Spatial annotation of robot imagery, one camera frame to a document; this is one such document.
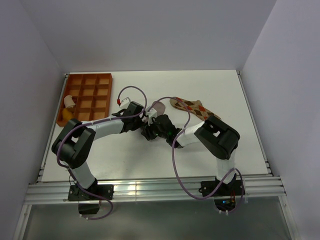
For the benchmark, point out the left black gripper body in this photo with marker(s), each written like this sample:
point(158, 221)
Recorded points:
point(138, 122)

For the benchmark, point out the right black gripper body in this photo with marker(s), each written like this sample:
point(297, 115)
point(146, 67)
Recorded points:
point(152, 132)

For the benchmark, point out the grey sock red stripes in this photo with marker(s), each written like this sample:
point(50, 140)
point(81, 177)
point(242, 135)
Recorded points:
point(159, 107)

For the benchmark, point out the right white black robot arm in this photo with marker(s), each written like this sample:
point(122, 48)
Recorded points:
point(219, 138)

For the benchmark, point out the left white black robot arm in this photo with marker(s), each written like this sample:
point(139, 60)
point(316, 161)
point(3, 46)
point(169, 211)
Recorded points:
point(73, 144)

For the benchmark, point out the tan argyle sock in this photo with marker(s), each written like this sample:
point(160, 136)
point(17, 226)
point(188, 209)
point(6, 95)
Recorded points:
point(194, 107)

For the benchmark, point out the orange compartment tray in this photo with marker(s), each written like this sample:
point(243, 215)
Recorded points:
point(91, 93)

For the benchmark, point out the rolled beige sock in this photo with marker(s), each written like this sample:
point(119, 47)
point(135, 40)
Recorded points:
point(69, 102)

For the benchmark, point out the rolled yellow sock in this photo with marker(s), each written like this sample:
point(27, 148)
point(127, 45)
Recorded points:
point(67, 114)

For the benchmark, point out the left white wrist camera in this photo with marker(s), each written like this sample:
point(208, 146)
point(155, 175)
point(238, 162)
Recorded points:
point(123, 104)

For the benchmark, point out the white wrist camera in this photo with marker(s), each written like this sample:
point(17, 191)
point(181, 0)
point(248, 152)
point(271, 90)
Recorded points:
point(150, 115)
point(123, 104)

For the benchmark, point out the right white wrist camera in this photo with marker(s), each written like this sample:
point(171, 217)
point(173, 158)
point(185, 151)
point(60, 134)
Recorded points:
point(150, 115)

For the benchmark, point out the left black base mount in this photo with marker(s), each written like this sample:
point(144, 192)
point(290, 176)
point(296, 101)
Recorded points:
point(100, 192)

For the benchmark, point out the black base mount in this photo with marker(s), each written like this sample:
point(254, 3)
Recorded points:
point(231, 189)
point(100, 192)

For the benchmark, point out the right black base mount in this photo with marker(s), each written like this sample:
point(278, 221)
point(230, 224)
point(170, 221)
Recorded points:
point(231, 189)

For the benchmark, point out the black box under rail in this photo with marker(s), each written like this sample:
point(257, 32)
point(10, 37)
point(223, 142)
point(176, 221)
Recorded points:
point(88, 208)

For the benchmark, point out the aluminium frame rail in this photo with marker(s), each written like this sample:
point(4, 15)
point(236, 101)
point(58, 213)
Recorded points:
point(166, 189)

